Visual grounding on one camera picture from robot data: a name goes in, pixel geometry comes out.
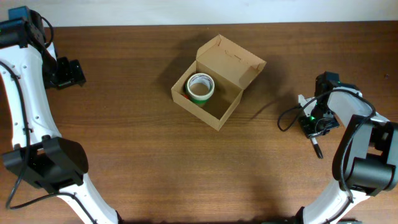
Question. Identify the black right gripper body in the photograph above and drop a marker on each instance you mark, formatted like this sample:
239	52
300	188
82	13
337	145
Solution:
321	119

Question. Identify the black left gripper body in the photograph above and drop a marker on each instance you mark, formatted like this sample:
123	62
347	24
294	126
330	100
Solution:
66	75

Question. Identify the black sharpie marker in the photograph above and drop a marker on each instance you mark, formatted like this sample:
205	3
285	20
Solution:
317	149

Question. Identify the brown cardboard box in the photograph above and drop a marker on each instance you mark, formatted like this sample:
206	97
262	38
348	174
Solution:
232	68

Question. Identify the green tape roll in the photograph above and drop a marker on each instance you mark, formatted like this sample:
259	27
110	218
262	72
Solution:
199	101

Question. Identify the white masking tape roll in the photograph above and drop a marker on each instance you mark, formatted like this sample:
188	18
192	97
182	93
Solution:
200	87

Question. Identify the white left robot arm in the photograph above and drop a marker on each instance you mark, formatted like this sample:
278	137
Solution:
40	156

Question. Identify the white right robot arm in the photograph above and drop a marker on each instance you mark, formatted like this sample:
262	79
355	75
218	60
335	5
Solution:
365	163

